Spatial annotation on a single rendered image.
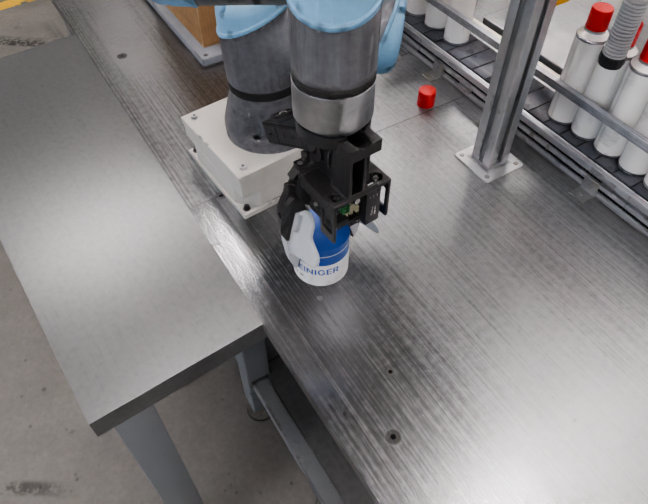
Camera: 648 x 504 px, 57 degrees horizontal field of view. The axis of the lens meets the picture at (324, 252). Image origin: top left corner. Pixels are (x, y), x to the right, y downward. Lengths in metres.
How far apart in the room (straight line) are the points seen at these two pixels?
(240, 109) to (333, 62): 0.46
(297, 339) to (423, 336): 0.18
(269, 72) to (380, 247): 0.31
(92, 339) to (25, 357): 1.09
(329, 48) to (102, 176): 0.70
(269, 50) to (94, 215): 0.40
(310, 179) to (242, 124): 0.37
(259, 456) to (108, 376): 0.86
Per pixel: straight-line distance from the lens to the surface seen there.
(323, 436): 1.43
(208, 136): 1.00
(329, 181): 0.59
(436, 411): 0.79
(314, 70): 0.50
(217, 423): 1.70
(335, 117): 0.52
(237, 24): 0.85
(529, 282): 0.94
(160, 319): 0.88
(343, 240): 0.69
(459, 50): 1.29
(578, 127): 1.12
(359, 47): 0.49
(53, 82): 1.37
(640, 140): 1.03
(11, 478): 1.81
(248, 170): 0.92
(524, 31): 0.94
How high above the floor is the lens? 1.54
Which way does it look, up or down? 50 degrees down
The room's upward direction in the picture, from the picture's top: straight up
